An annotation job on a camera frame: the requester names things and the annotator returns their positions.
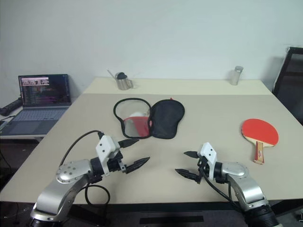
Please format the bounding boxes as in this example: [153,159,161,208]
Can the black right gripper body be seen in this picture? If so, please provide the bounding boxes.
[195,157,211,185]

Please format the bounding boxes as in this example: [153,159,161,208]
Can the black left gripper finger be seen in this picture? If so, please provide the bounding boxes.
[125,156,151,175]
[118,139,140,148]

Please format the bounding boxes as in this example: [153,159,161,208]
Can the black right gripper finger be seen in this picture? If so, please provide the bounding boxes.
[174,168,198,181]
[183,150,201,159]

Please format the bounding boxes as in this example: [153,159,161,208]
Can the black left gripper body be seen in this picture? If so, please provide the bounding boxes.
[106,150,127,175]

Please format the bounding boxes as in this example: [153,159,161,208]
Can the red black paddle case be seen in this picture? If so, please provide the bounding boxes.
[113,97,186,140]

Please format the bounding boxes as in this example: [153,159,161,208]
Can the red table tennis paddle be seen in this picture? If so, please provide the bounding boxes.
[241,118,280,165]

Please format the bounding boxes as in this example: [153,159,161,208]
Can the steel watering can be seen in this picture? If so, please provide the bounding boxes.
[107,69,134,91]

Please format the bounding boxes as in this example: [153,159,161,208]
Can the glass jar with metal lid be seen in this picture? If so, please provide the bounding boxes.
[230,66,244,86]

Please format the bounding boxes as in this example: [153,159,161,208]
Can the grey open laptop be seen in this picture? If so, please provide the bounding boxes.
[0,74,72,136]

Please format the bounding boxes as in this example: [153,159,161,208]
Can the black bar-shaped device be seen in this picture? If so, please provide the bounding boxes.
[0,97,23,116]

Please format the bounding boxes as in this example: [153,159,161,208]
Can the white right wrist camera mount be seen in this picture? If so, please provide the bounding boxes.
[200,142,217,178]

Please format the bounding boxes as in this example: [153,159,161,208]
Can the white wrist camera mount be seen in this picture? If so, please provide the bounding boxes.
[95,135,120,176]
[200,142,217,178]

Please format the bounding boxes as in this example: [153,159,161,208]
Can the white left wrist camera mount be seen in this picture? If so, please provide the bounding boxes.
[95,135,120,176]

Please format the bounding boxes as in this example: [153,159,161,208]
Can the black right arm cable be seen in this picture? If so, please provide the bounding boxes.
[200,165,240,209]

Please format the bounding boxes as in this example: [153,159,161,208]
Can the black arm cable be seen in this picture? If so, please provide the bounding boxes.
[200,165,240,209]
[59,130,111,204]

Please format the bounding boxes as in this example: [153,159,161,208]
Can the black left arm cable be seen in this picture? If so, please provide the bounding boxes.
[59,130,111,204]

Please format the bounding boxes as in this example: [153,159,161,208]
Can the black chair frame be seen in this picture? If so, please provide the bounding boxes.
[271,46,303,126]

